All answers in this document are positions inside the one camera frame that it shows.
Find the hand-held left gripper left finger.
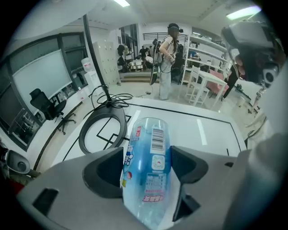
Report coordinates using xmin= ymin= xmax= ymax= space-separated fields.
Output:
xmin=17 ymin=146 xmax=146 ymax=230

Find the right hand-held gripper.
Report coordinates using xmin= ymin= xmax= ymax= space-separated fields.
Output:
xmin=221 ymin=21 xmax=281 ymax=88

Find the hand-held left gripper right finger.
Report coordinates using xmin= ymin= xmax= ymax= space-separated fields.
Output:
xmin=162 ymin=145 xmax=239 ymax=230

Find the clear bottle with blue label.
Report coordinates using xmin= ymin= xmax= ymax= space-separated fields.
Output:
xmin=121 ymin=116 xmax=173 ymax=230

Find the person's right forearm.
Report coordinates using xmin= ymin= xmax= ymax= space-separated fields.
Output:
xmin=225 ymin=74 xmax=288 ymax=227

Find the white work table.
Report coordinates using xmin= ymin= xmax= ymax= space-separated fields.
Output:
xmin=51 ymin=97 xmax=248 ymax=167

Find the person's right hand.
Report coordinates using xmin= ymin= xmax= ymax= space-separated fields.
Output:
xmin=234 ymin=55 xmax=248 ymax=80

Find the small ceiling light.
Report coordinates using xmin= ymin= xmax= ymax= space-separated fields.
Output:
xmin=225 ymin=6 xmax=262 ymax=20

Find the white storage shelving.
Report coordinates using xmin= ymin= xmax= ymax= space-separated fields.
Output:
xmin=181 ymin=35 xmax=230 ymax=87

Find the white side table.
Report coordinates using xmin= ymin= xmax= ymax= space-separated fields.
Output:
xmin=198 ymin=71 xmax=228 ymax=110

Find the pink upholstered seat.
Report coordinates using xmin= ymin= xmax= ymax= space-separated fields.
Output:
xmin=206 ymin=69 xmax=227 ymax=96

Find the black floor lamp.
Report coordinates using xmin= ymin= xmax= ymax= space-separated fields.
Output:
xmin=78 ymin=13 xmax=128 ymax=155

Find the white wooden chair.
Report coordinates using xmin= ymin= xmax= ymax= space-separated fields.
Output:
xmin=184 ymin=65 xmax=210 ymax=106

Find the black headrest office chair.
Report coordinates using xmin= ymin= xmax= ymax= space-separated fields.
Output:
xmin=29 ymin=88 xmax=77 ymax=135

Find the spare water jug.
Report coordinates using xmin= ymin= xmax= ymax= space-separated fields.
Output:
xmin=77 ymin=86 xmax=88 ymax=103

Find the white water dispenser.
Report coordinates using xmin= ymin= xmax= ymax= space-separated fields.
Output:
xmin=81 ymin=57 xmax=99 ymax=95

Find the black framed window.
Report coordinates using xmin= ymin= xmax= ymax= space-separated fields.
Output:
xmin=0 ymin=31 xmax=90 ymax=151

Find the grey locker cabinet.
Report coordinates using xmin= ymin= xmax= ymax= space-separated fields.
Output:
xmin=92 ymin=41 xmax=122 ymax=87

